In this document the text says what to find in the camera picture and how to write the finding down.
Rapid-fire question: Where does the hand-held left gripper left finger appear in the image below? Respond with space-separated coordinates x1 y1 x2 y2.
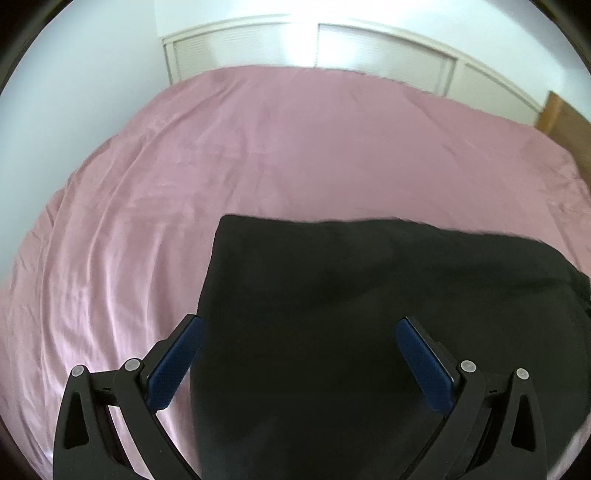
53 314 205 480

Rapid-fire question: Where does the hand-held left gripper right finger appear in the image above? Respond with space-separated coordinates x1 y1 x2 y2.
394 316 548 480

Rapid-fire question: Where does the pink bed sheet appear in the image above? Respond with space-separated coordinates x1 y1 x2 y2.
0 65 591 480

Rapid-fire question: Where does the white louvered closet door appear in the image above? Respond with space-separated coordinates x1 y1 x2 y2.
161 14 550 125

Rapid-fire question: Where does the black garment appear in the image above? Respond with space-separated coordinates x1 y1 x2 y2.
189 213 591 480

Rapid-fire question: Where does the wooden headboard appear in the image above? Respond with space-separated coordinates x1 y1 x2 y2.
534 91 583 158

